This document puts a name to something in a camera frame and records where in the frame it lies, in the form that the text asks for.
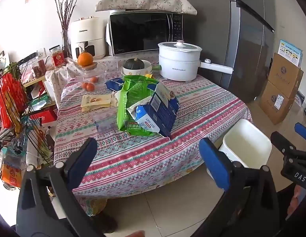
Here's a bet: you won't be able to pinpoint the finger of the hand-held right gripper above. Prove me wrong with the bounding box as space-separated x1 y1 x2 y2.
270 131 298 159
294 123 306 142

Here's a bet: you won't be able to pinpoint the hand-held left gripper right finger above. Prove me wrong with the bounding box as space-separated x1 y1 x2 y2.
192 137 287 237

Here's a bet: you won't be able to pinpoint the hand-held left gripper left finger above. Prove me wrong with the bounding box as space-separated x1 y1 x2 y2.
16 137 99 237

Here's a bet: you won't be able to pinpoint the white plastic bin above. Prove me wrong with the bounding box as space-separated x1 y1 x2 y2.
207 118 272 189

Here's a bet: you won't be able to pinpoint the clear plastic bottle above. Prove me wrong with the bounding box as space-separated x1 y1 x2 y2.
93 112 119 132

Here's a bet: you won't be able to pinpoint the beige snack packet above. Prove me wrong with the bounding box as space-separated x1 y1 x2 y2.
81 94 113 112

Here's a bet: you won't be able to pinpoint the off-white tissue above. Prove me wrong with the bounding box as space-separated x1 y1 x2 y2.
110 91 123 107

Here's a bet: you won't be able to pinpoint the crushed blue white carton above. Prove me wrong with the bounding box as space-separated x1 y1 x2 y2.
127 81 181 138

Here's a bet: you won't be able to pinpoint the green plastic bag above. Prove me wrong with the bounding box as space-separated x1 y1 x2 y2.
118 75 159 137

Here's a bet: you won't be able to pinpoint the blue biscuit box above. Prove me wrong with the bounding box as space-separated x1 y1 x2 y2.
105 78 125 91

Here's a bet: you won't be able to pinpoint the person's right hand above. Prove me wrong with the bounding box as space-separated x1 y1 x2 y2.
287 185 306 217

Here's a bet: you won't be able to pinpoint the blue white flat carton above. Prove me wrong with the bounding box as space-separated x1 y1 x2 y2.
295 90 306 106

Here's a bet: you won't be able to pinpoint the brown cardboard box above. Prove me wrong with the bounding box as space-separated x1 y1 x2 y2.
259 80 298 125
267 53 304 99

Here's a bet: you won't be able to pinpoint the red box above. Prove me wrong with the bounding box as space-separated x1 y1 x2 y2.
29 109 58 126

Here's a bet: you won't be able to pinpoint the striped patterned tablecloth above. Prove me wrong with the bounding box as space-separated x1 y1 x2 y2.
54 70 253 199

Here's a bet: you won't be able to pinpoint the orange snack packet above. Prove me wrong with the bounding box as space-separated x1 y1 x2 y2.
1 163 22 188

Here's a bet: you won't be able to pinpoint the blue white leaflet box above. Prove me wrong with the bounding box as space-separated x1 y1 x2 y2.
277 39 303 67

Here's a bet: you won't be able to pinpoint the white floral under tablecloth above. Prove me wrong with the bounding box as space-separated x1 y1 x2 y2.
45 54 200 218

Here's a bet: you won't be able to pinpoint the clear container with wooden lid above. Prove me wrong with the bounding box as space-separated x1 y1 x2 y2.
79 63 108 92

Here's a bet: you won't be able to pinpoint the wooden shelf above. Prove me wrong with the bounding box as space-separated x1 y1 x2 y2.
22 74 59 109

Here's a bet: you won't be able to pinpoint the red snack packets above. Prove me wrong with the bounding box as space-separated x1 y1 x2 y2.
0 73 28 129

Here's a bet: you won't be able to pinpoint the grey refrigerator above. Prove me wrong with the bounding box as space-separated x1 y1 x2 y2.
179 0 277 103

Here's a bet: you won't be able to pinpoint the large orange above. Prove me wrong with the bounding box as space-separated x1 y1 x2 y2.
77 51 94 67

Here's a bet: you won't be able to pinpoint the glass jar red contents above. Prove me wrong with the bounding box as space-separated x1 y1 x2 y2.
31 59 46 77

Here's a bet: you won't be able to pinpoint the white electric cooking pot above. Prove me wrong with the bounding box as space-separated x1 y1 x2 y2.
158 40 234 81

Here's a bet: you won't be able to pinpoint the red label jar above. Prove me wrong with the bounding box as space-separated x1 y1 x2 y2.
49 45 66 68

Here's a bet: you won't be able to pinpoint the dark green kabocha squash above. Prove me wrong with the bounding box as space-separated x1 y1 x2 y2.
123 58 144 70

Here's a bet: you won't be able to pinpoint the green leafy plant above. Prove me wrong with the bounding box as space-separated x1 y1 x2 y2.
5 62 21 78

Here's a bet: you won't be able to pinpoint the clear glass vase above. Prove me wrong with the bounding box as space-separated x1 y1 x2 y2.
61 30 73 58

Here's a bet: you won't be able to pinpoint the white pot lid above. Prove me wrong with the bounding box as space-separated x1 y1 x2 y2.
158 40 202 55

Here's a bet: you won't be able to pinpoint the black microwave oven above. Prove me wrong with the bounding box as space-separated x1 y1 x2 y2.
106 9 183 57

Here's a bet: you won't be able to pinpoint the dry bare branches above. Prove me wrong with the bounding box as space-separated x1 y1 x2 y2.
55 0 83 34

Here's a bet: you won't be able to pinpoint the floral microwave cover cloth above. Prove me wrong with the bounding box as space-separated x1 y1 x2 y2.
95 0 198 15

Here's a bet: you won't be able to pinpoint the white bowl with green handle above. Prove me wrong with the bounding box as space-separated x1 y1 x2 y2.
121 63 161 78

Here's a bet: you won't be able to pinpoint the black wire rack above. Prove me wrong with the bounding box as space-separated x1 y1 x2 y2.
0 54 55 176

